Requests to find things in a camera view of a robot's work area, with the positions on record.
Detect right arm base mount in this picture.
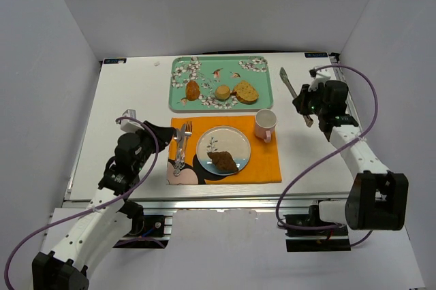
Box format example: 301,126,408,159
277,214,351,253

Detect silver fork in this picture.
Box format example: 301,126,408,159
179,120,193,169

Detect cream and blue plate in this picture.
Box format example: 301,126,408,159
196,126,251,176

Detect orange cartoon placemat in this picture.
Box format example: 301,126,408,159
167,115,281,185

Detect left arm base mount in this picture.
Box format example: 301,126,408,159
114,214,172,249

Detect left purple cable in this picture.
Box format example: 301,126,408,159
3,116,160,290

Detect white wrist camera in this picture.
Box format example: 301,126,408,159
119,109,142,133
309,66,332,92

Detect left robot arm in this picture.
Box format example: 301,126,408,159
31,116,176,289

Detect orange glazed bread roll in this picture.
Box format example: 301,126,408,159
185,80,201,101

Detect aluminium table frame rail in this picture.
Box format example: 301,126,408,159
63,53,353,209

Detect pink mug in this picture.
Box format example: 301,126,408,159
254,109,277,143

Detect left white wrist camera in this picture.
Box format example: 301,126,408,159
119,109,142,133

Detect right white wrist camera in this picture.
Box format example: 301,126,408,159
309,66,332,92

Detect metal serving tongs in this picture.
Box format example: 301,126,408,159
279,67,313,127

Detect silver table knife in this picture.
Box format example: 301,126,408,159
176,123,185,151

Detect dark brown croissant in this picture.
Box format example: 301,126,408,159
207,151,238,173

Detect green floral serving tray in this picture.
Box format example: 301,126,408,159
168,55,273,112

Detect sliced seeded bread loaf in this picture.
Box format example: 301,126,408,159
231,80,259,104

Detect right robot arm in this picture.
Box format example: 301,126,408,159
167,80,409,231

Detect silver spoon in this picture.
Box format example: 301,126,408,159
173,148,183,177

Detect small round yellow bun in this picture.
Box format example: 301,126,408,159
215,84,231,101

